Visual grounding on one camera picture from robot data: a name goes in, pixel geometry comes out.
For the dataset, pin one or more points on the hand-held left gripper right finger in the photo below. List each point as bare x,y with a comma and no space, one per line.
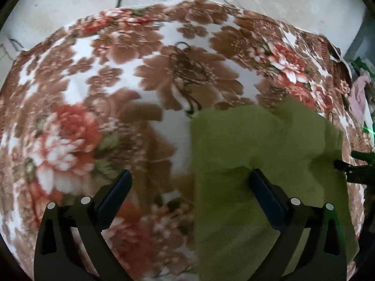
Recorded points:
265,196

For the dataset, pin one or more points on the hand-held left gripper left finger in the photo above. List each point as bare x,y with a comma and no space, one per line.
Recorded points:
115,194

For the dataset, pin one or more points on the pink cloth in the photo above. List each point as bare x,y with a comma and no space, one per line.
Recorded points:
359,93

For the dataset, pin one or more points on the green garment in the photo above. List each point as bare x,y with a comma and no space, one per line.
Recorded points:
249,140

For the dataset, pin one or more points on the green and white item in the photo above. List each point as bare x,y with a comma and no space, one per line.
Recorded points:
360,63

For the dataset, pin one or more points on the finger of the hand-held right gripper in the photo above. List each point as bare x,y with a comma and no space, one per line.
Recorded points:
356,169
364,155

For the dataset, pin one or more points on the floral brown blanket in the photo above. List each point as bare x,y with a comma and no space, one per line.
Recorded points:
88,99

